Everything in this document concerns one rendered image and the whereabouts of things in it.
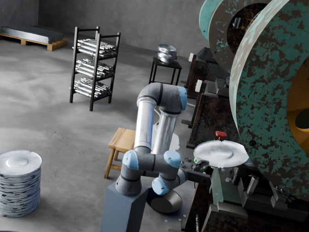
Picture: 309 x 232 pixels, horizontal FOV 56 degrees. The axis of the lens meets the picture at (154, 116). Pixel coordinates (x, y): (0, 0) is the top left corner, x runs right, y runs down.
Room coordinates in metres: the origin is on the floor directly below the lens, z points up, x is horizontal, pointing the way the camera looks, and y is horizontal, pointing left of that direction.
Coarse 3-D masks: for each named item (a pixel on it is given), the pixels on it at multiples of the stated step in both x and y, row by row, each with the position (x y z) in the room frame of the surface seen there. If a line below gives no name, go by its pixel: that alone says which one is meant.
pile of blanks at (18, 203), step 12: (0, 180) 1.39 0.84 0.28; (12, 180) 1.40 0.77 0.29; (24, 180) 1.44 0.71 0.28; (36, 180) 1.51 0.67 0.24; (0, 192) 1.39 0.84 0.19; (12, 192) 1.40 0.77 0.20; (24, 192) 1.44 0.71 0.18; (36, 192) 1.52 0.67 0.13; (0, 204) 1.39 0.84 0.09; (12, 204) 1.40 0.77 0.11; (24, 204) 1.44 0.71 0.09; (36, 204) 1.52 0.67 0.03; (12, 216) 1.40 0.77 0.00
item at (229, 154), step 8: (200, 144) 1.47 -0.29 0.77; (208, 144) 1.48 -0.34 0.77; (216, 144) 1.47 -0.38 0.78; (224, 144) 1.47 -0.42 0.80; (232, 144) 1.47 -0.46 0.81; (200, 152) 1.38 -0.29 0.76; (208, 152) 1.38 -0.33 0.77; (216, 152) 1.37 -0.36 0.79; (224, 152) 1.37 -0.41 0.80; (232, 152) 1.37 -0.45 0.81; (240, 152) 1.37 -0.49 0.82; (208, 160) 1.30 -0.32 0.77; (216, 160) 1.30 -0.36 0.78; (224, 160) 1.30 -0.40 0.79; (232, 160) 1.30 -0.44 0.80; (240, 160) 1.29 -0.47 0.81
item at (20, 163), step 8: (8, 152) 1.62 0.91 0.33; (16, 152) 1.63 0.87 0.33; (24, 152) 1.65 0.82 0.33; (32, 152) 1.67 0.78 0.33; (0, 160) 1.52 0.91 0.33; (8, 160) 1.53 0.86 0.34; (16, 160) 1.54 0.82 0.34; (24, 160) 1.56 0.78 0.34; (32, 160) 1.59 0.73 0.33; (40, 160) 1.60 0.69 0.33; (0, 168) 1.44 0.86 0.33; (8, 168) 1.45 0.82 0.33; (16, 168) 1.47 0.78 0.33; (24, 168) 1.49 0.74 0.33; (32, 168) 1.50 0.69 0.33
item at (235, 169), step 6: (246, 162) 1.33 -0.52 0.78; (252, 162) 1.35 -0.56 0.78; (234, 168) 1.37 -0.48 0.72; (240, 168) 1.31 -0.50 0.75; (246, 168) 1.29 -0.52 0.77; (252, 168) 1.29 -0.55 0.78; (234, 174) 1.33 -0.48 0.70; (240, 174) 1.31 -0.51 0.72; (246, 174) 1.31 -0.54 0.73; (234, 180) 1.32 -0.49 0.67
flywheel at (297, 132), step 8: (304, 64) 0.97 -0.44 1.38; (304, 72) 0.97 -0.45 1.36; (296, 80) 0.97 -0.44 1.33; (304, 80) 0.97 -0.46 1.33; (296, 88) 0.97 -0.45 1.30; (304, 88) 0.97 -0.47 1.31; (288, 96) 0.97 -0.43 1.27; (296, 96) 0.97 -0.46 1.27; (304, 96) 0.97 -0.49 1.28; (288, 104) 0.97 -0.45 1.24; (296, 104) 0.97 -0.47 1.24; (304, 104) 0.97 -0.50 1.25; (288, 112) 0.97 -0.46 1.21; (296, 112) 0.97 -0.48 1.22; (288, 120) 0.97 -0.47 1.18; (296, 128) 0.97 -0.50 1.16; (296, 136) 0.97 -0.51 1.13; (304, 136) 0.96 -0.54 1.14; (304, 144) 0.96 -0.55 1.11
